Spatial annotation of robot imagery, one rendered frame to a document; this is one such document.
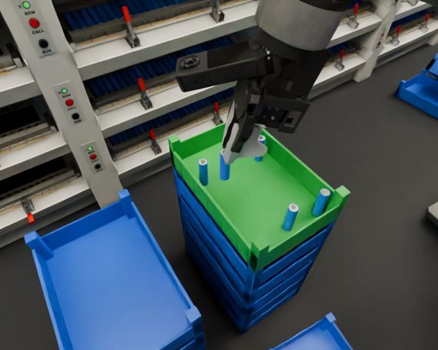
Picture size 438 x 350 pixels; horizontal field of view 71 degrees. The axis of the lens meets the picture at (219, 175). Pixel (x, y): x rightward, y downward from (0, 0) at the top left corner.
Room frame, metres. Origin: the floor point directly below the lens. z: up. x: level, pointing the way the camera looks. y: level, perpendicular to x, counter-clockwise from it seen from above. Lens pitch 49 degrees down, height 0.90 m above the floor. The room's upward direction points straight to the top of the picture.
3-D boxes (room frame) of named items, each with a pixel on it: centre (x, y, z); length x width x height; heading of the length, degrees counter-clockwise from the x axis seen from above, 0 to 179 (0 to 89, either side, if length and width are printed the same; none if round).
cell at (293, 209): (0.30, -0.13, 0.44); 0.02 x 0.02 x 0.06
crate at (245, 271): (0.39, -0.06, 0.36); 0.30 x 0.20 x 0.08; 33
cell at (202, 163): (0.41, 0.03, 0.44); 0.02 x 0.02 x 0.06
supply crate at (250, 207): (0.39, -0.06, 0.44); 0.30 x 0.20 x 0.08; 33
